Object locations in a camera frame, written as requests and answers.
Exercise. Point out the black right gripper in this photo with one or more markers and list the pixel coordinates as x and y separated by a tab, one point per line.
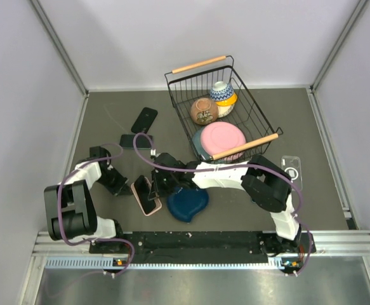
157	190

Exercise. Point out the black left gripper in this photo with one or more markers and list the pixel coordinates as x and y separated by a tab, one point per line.
122	187

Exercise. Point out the pink phone case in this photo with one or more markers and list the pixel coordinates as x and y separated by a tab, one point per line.
157	200

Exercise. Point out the black phone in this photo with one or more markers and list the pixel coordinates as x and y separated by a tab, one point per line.
142	189

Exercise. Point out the teal-edged phone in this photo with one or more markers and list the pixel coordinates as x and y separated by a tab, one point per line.
127	142

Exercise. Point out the black ring phone case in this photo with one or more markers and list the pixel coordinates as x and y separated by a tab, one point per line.
144	120

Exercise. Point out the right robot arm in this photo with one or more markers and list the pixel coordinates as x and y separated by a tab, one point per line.
267	185

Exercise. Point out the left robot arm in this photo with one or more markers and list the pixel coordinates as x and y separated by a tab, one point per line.
70	212

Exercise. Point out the clear phone case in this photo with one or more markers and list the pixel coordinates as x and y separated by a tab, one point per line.
292	166

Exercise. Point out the blue shell-shaped dish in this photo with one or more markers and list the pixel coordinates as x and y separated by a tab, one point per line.
185	204

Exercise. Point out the grey-teal plate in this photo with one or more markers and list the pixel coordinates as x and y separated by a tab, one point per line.
200	152

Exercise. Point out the pink plate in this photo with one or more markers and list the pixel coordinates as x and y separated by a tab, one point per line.
221	136

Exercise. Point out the brown ceramic bowl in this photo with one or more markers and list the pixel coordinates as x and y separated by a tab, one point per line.
204	111

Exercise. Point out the yellow bowl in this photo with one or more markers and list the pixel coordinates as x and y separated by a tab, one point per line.
228	102

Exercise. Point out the blue white patterned bowl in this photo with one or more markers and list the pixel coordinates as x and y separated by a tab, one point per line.
221	91

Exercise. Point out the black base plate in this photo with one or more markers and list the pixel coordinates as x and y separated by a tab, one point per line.
255	241

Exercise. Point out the slotted cable duct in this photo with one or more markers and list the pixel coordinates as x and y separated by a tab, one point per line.
111	263

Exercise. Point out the black wire basket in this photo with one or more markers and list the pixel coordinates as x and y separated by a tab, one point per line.
222	120

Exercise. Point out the far wooden basket handle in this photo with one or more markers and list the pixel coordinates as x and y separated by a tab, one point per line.
198	64

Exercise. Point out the aluminium front rail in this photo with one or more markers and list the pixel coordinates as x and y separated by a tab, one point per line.
332	243

